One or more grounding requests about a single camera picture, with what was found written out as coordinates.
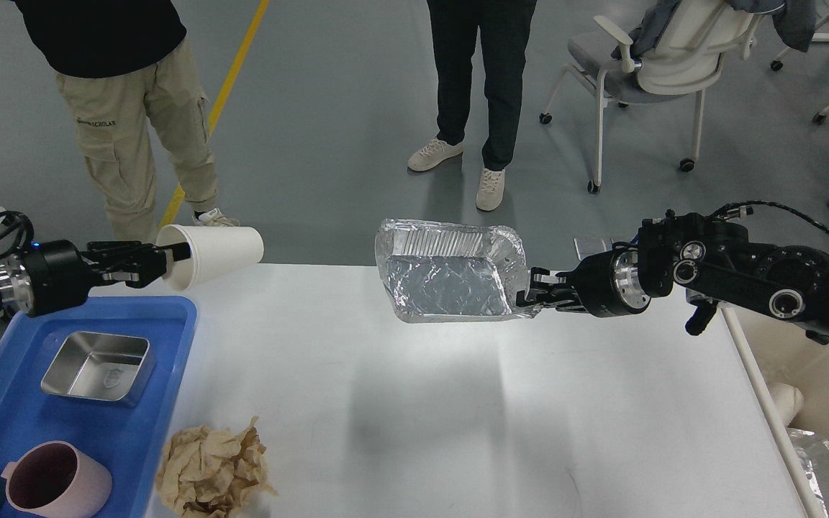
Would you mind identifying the aluminium foil tray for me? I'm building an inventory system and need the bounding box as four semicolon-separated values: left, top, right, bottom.
374;219;542;322

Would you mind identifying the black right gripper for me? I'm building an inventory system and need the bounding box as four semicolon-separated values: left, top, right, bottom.
515;248;651;318

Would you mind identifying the white paper cup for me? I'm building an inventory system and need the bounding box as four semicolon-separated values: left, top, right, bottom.
155;225;266;291

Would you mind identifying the white tube in bin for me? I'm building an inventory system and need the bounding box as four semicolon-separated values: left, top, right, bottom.
767;381;804;427

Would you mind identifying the person in beige trousers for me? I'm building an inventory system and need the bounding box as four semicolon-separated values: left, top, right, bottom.
17;1;239;242

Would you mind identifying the square steel container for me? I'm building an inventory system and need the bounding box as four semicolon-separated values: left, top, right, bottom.
40;331;157;406

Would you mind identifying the person in black trousers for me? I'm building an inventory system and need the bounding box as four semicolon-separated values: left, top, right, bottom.
407;0;539;212

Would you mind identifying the pink mug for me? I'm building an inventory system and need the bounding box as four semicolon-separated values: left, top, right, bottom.
1;440;113;517

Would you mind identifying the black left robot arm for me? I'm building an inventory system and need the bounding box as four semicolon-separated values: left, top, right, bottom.
0;211;196;317

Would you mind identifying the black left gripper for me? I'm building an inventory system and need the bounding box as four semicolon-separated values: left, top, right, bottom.
0;240;193;317

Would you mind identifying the beige plastic bin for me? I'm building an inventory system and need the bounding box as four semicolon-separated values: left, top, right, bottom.
717;284;829;512

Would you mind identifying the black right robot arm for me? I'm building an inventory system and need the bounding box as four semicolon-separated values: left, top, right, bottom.
515;201;829;345

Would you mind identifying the white office chair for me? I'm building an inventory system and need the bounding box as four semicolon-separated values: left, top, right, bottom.
539;1;785;194

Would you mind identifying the brown paper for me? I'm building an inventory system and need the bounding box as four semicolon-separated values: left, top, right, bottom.
153;416;278;517

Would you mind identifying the foil trash in bin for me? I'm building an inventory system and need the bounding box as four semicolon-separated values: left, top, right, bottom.
787;427;829;517

